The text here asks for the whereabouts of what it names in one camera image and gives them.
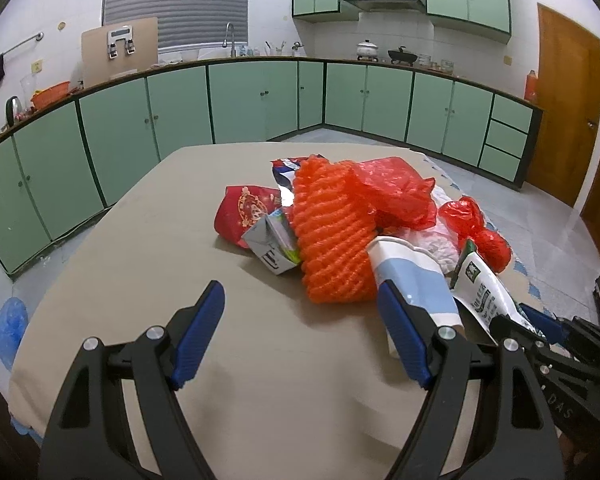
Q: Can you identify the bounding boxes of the wooden door with handle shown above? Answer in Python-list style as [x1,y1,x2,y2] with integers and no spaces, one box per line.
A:
[525,2,600,208]

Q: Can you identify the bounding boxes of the glass jars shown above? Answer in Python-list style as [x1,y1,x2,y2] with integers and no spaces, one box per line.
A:
[420,55,456,73]

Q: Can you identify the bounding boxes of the white metal bracket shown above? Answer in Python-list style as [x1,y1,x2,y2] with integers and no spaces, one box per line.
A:
[105,25,138,61]

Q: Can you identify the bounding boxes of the white green milk carton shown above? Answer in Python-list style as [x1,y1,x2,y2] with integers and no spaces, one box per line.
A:
[241,208,303,277]

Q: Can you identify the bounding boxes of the wooden board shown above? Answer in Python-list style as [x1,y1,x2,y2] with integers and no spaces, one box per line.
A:
[81,16,159,86]

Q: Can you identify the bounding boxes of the blue plastic bag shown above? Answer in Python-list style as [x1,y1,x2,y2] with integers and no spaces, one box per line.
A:
[0,296,30,371]

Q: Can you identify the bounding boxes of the black wok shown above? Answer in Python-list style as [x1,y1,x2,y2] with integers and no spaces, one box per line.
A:
[387,46,420,65]

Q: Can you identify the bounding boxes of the blue white paper cup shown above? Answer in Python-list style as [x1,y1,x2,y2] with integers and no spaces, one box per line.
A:
[366,236,466,360]

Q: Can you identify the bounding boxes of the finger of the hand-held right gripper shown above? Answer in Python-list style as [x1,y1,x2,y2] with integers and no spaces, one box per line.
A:
[517,302,567,345]
[489,312,538,357]

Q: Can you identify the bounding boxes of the white tissue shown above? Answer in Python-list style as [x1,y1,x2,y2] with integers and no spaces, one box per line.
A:
[375,185,463,276]

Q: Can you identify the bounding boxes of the orange foam net sleeve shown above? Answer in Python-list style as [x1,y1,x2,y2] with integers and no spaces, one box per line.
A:
[291,156,378,305]

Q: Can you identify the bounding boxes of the grey window blind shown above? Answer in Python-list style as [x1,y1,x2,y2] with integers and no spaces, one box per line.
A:
[102,0,251,53]

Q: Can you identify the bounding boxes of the orange plastic basket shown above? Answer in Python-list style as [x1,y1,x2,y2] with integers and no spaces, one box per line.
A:
[30,81,73,111]

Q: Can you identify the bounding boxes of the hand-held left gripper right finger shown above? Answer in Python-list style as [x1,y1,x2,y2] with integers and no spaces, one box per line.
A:
[377,279,566,480]

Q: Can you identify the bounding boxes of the metal towel rail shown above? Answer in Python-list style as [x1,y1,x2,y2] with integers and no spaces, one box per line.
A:
[0,31,45,58]

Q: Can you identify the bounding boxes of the red translucent plastic bag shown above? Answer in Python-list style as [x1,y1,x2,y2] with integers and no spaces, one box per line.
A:
[347,156,438,231]

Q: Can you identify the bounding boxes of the green white food packet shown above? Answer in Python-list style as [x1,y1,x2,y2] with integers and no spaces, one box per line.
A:
[449,238,531,333]

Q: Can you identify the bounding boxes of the silver blue foil packet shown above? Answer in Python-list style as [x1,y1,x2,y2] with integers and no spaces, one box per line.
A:
[270,156,303,206]

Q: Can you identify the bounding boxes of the knotted red plastic bag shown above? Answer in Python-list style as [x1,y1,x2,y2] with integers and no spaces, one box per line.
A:
[437,196,512,273]

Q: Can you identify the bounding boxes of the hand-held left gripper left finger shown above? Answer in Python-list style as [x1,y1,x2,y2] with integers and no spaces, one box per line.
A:
[39,280,226,480]

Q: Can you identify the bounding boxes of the red printed snack packet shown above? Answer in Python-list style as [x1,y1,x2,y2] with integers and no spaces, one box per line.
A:
[214,185,286,250]

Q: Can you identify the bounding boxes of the green base cabinet run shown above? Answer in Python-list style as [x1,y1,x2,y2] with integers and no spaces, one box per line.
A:
[0,57,543,281]

